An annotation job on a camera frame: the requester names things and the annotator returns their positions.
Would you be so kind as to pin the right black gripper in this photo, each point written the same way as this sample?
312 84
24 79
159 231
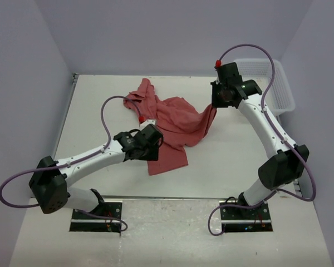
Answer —
215 102

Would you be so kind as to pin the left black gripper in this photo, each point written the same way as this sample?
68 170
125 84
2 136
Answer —
153 155

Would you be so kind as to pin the red t shirt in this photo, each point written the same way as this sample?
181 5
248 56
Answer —
181 124

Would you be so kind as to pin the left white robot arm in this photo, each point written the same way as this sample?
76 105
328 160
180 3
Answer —
52 182

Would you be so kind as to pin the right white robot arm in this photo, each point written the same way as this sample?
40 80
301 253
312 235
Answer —
284 157

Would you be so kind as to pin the white plastic basket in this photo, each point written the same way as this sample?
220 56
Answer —
279 98

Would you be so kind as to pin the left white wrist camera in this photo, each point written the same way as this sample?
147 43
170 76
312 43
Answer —
147 122

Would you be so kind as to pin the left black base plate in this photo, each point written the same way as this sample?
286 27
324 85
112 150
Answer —
108 221

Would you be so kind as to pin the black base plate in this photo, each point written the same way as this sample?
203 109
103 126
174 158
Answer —
246 221
108 221

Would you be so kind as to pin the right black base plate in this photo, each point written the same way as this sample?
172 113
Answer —
246 221

